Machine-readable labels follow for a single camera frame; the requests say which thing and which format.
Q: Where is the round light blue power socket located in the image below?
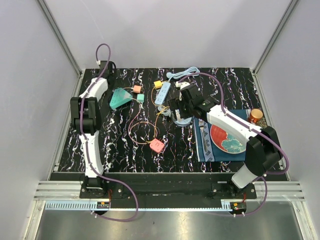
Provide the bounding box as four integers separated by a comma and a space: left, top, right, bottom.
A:
174, 117, 193, 127

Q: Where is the teal triangular power strip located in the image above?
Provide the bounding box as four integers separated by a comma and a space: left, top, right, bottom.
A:
109, 88, 133, 110

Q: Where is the pink square plug adapter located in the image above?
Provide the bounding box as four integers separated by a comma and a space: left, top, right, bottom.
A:
149, 138, 165, 153

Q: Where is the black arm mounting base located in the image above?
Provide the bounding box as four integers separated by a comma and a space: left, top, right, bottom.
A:
79, 173, 257, 210

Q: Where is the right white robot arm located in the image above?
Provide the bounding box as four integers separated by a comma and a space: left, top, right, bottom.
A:
168, 84, 285, 199

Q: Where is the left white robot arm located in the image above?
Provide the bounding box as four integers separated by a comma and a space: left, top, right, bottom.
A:
70, 60, 116, 199

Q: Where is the yellow small charger plug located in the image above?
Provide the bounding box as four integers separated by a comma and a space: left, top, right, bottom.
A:
153, 80, 163, 89

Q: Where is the teal small charger plug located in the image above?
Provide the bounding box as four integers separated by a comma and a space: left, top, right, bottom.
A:
136, 93, 145, 103

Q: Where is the salmon small charger plug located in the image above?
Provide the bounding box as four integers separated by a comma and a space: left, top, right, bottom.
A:
132, 85, 143, 94

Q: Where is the light blue long power strip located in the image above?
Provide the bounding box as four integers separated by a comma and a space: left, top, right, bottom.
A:
154, 82, 171, 106

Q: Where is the silver metal fork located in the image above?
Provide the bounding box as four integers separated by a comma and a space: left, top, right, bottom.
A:
198, 119, 208, 154

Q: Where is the red floral ceramic plate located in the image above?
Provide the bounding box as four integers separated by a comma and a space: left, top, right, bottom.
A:
210, 125, 246, 155

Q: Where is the dark blue patterned placemat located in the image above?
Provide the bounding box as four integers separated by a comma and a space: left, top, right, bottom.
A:
193, 118, 246, 162

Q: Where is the copper metal cup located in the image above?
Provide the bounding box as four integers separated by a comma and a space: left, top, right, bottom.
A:
248, 108, 264, 124

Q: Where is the colourful patterned coaster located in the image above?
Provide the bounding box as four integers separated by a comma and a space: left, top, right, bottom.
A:
251, 117, 268, 129

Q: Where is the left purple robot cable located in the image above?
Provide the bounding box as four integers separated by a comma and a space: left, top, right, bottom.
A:
79, 43, 140, 222

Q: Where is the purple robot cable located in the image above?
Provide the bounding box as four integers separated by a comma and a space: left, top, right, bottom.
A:
79, 43, 140, 222
174, 72, 291, 218

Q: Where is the grey bundled cord with plug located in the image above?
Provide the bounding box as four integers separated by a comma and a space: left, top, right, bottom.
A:
157, 104, 175, 118

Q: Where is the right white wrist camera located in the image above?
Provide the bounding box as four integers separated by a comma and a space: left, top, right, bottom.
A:
174, 81, 190, 90

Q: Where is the orange thin charging cable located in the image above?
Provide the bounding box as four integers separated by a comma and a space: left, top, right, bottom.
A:
127, 86, 171, 146

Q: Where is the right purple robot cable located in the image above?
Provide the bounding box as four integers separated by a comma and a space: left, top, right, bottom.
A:
174, 72, 291, 218

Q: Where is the light blue coiled power cord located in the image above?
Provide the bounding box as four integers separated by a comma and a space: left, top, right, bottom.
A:
165, 66, 201, 83

